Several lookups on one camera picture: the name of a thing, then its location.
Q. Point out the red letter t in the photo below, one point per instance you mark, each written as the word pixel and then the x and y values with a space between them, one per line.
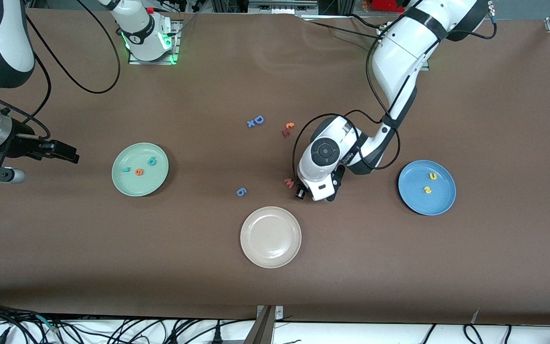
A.
pixel 286 132

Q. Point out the pink letter w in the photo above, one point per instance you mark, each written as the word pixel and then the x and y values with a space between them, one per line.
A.
pixel 289 183

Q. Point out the blue letter D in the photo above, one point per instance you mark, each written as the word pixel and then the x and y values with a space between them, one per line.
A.
pixel 256 120

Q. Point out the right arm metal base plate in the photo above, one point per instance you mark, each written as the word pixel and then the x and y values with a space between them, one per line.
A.
pixel 153 61

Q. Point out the beige plate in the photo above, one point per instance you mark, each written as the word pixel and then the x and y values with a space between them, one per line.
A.
pixel 270 237

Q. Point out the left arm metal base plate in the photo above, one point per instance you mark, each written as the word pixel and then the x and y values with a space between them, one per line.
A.
pixel 424 67

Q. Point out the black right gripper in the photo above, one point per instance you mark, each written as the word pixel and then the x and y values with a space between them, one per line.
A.
pixel 23 145

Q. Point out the teal letter b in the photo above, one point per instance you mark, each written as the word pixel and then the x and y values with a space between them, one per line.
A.
pixel 150 162

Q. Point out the grey metal table bracket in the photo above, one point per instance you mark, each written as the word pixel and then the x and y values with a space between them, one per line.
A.
pixel 265 329

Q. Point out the blue digit six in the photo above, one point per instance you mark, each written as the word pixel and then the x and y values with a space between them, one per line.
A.
pixel 238 191

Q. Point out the white paper scrap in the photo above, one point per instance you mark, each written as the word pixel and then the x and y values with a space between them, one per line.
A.
pixel 475 316

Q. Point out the red box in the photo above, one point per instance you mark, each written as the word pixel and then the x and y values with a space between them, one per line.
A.
pixel 385 5

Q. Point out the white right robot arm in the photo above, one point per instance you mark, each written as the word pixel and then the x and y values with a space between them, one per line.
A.
pixel 15 33

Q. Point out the mint green plate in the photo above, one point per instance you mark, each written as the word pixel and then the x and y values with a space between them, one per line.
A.
pixel 140 184

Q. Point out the blue plate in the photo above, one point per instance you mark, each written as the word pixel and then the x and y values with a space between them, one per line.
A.
pixel 439 200

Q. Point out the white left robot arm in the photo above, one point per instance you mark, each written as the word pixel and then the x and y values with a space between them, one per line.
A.
pixel 399 52

